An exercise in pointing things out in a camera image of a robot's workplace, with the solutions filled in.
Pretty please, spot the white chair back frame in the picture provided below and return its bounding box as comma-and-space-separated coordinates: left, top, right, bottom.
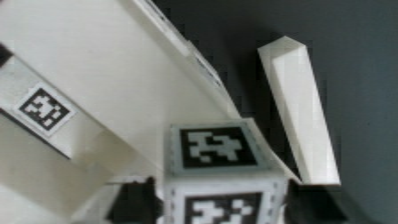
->
0, 0, 287, 224

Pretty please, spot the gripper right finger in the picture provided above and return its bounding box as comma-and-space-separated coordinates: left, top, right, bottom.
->
283, 181, 349, 224

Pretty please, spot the white U-shaped obstacle fence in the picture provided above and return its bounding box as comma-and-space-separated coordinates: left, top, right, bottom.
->
257, 36, 340, 184

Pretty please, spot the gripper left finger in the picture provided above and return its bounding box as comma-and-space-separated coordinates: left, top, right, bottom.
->
104, 177, 163, 224

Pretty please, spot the white leg cube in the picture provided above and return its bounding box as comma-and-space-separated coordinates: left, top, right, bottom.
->
156, 174, 291, 224
168, 120, 269, 176

